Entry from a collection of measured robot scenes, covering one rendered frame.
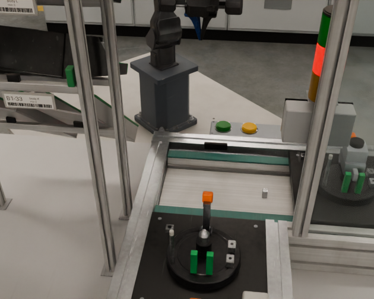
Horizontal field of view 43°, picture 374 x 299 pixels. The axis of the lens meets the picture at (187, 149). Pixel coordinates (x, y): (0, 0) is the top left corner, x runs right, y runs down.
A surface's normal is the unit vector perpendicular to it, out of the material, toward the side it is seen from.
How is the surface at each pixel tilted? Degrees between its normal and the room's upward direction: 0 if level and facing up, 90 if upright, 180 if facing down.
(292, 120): 90
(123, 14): 90
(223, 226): 0
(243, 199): 0
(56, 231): 0
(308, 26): 90
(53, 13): 90
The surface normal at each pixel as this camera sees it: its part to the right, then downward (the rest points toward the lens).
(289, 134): -0.11, 0.59
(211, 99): 0.00, -0.80
